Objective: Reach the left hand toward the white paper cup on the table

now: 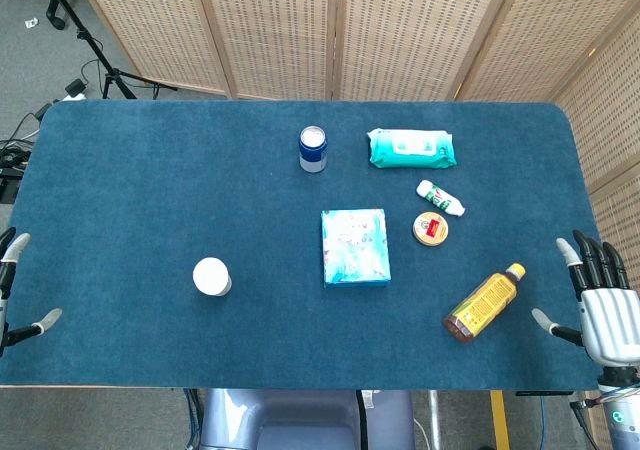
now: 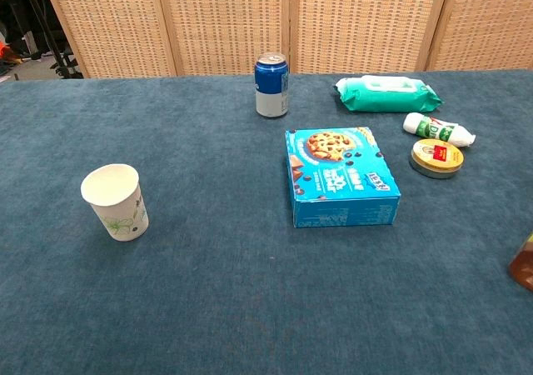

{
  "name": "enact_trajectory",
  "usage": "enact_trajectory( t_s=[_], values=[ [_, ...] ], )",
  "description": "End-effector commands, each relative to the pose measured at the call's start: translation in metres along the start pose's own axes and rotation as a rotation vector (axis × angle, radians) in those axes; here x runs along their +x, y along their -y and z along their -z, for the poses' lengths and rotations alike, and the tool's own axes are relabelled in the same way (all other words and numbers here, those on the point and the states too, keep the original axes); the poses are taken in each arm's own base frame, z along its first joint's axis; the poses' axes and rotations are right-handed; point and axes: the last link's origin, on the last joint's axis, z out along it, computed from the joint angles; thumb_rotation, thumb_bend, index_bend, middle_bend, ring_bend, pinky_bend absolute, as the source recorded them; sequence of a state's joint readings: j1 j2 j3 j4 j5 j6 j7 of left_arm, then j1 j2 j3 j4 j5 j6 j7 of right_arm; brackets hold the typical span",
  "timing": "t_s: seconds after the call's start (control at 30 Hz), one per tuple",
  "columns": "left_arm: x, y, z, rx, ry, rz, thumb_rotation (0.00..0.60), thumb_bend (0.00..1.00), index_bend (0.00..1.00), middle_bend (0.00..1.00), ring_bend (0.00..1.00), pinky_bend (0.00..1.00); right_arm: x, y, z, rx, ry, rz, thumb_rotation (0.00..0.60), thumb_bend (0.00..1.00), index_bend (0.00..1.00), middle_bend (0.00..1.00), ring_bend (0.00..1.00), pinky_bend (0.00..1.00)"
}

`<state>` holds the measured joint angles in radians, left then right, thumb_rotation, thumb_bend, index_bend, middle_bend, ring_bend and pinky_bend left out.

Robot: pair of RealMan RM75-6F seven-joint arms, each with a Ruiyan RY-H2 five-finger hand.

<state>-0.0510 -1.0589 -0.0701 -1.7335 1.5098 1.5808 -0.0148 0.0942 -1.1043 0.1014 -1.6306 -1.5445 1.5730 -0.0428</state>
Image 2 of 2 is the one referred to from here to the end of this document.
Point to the green wet wipes pack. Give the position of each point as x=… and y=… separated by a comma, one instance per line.
x=387, y=96

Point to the blue and silver soda can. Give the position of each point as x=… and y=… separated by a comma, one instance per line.
x=271, y=89

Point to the blue table cloth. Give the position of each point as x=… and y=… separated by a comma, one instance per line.
x=208, y=287

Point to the brown tea bottle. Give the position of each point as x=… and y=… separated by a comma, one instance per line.
x=524, y=266

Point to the white green yogurt bottle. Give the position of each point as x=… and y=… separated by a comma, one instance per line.
x=437, y=130

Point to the round gold tin red label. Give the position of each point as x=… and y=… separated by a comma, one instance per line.
x=436, y=157

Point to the blue cookie box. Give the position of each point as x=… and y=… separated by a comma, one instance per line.
x=339, y=175

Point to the white paper cup green print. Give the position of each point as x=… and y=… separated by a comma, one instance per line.
x=118, y=200

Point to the black tripod stand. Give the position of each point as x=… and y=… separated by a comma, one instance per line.
x=54, y=29

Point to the woven wooden folding screen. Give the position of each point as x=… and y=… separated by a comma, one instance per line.
x=233, y=21

